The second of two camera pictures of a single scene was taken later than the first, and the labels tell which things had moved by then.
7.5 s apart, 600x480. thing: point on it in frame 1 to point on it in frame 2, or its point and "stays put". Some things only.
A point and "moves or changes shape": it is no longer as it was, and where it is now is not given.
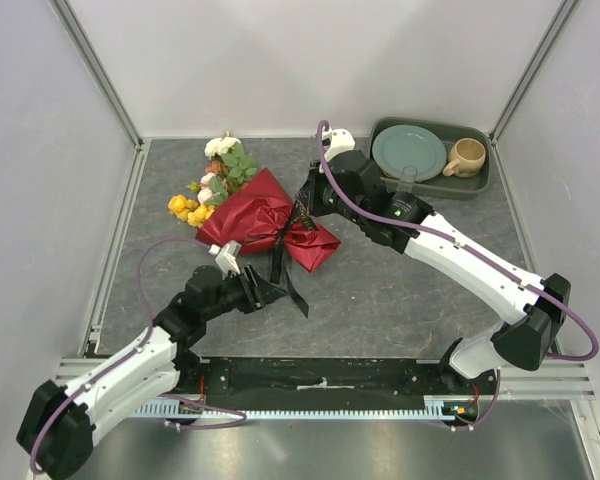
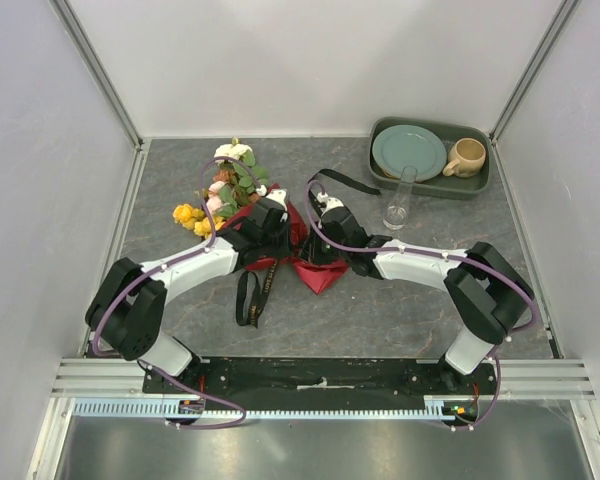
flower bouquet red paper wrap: [239, 205] moves or changes shape
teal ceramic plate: [400, 146] stays put
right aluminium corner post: [532, 68] stays put
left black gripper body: [234, 295] to [278, 244]
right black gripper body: [323, 197] to [323, 251]
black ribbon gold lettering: [302, 215] moves or changes shape
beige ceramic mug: [467, 155] stays put
